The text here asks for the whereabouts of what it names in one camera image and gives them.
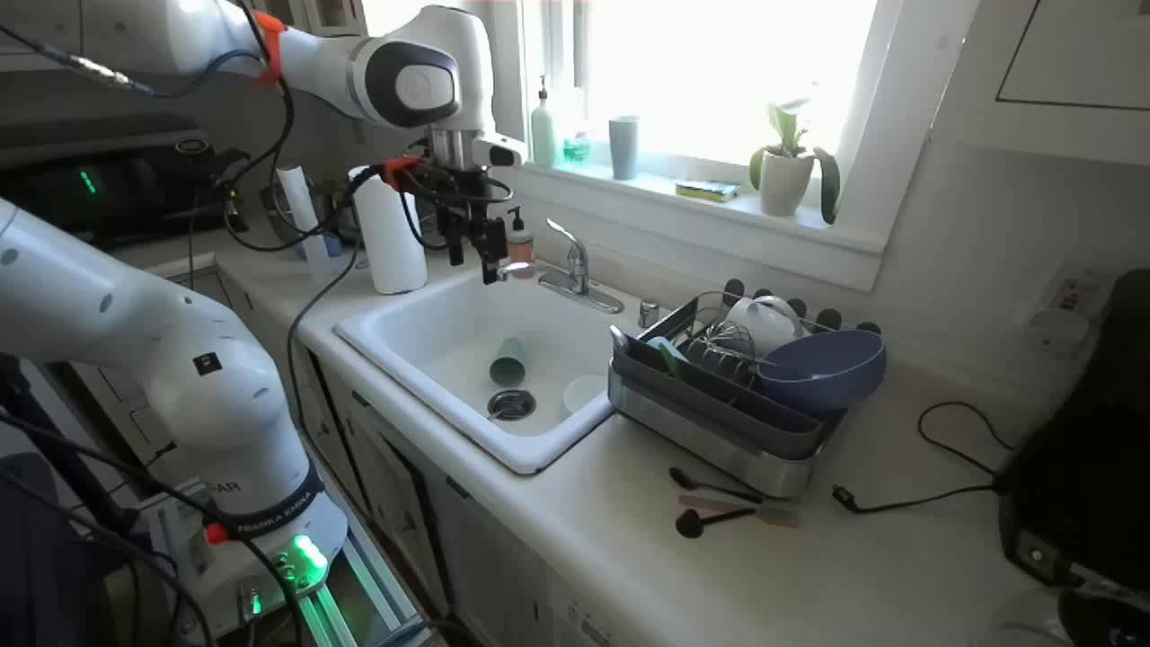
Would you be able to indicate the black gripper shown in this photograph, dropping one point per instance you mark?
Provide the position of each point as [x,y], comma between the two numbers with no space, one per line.
[462,193]

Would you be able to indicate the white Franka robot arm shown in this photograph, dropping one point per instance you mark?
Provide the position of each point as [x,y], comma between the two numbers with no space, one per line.
[182,362]

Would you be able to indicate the white ceramic sink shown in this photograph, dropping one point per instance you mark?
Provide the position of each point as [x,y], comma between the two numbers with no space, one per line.
[406,342]

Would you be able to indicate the metal sink drain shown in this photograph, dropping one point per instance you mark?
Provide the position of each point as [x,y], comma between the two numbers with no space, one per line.
[512,405]

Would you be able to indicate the grey dish rack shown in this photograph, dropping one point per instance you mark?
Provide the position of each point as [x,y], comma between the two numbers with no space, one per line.
[705,415]

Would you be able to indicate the white paper towel roll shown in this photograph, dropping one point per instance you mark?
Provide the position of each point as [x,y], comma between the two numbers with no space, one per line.
[388,238]

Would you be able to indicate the teal plastic cup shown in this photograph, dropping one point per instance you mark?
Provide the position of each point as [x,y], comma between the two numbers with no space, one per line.
[512,362]

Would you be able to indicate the pale green soap dispenser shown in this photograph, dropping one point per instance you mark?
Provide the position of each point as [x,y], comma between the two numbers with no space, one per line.
[543,130]

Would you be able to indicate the small teal glass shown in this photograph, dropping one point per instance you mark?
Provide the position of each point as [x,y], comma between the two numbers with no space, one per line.
[576,147]

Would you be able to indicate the white tube bottle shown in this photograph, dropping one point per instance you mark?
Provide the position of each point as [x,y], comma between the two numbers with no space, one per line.
[300,211]

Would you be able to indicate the teal tumbler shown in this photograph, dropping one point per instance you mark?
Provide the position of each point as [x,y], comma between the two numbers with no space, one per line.
[624,147]

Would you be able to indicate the yellow green sponge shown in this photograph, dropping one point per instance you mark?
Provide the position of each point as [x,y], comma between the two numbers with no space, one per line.
[705,187]

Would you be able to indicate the white base cabinet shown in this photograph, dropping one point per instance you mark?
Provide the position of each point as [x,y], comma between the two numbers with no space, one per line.
[397,491]

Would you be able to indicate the white mug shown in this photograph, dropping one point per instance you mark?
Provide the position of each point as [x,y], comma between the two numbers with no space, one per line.
[759,322]

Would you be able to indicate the plant in white pot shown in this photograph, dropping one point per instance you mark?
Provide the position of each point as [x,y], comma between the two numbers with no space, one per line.
[783,179]

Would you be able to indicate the black measuring spoon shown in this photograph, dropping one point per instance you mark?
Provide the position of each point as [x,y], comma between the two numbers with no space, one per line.
[690,523]

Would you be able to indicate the blue bowl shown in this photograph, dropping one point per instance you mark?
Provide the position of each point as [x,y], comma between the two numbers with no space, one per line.
[826,371]

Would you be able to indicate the black countertop appliance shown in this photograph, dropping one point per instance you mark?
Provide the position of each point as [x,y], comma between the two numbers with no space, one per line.
[1079,480]

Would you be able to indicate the robot mount with green light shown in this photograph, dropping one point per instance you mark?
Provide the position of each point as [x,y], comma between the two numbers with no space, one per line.
[305,576]

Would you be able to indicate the white wall outlet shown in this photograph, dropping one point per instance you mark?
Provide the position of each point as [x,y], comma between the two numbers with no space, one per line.
[1072,308]

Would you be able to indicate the white wall cabinet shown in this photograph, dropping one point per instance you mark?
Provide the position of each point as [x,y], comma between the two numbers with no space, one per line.
[1079,56]

